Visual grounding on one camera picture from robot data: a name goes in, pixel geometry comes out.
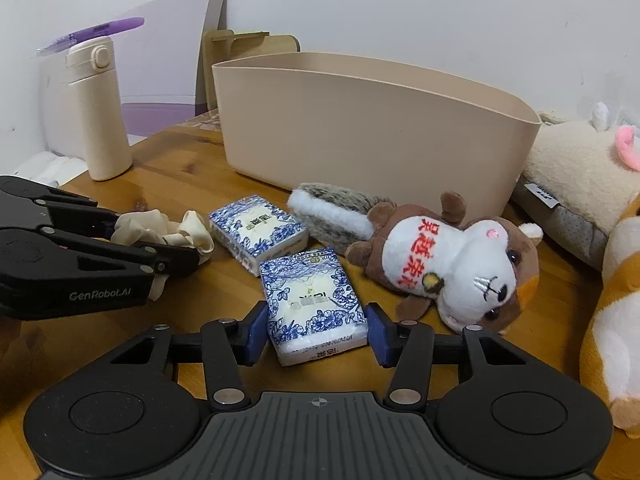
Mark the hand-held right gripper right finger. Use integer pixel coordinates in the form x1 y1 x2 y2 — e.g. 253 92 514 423
365 302 531 408

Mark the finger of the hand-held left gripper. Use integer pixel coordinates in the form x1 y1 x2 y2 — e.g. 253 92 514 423
0 175 122 242
52 237 202 281

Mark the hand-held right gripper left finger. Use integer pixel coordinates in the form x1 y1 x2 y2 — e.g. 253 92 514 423
107 300 272 411

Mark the cream scrunchie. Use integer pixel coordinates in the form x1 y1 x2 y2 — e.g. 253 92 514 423
110 208 216 302

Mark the blue white tissue pack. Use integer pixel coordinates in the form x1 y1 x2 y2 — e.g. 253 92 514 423
208 194 309 278
259 248 371 367

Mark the beige plastic container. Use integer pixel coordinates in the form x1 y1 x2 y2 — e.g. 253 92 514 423
210 51 543 217

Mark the white printed bedsheet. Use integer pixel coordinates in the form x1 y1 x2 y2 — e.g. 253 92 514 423
14 152 92 187

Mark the brown white squirrel plush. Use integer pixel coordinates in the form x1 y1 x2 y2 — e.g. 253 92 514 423
286 182 544 337

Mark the white thermos bottle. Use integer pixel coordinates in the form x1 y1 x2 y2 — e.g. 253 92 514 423
66 36 134 182

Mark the floral table mat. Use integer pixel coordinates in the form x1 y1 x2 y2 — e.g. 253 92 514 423
181 109 224 132

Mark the purple pen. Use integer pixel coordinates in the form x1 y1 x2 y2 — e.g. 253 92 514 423
36 16 146 57

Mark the lavender white headboard panel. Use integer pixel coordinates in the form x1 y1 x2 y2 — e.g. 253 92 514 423
39 0 229 157

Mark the wooden desktop stand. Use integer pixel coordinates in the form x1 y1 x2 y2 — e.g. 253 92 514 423
201 28 300 112

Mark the orange white hamster plush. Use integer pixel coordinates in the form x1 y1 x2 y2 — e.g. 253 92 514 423
579 199 640 437

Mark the cream plush pillow pink ear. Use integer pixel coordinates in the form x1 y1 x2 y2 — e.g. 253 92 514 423
509 102 640 272

